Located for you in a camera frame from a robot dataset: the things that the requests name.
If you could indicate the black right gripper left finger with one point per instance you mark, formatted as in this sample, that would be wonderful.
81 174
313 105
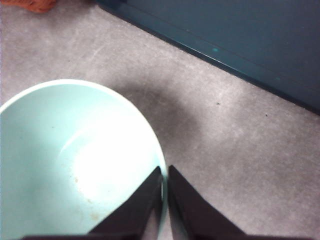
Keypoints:
140 212

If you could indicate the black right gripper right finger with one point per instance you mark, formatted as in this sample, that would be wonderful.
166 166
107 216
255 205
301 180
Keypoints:
195 217

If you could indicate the teal ceramic bowl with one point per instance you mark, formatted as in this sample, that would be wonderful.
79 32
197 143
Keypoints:
62 150

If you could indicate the dark rectangular tray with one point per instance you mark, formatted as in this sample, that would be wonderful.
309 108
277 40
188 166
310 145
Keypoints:
250 30

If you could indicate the brown wicker basket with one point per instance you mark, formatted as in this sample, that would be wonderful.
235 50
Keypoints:
37 5

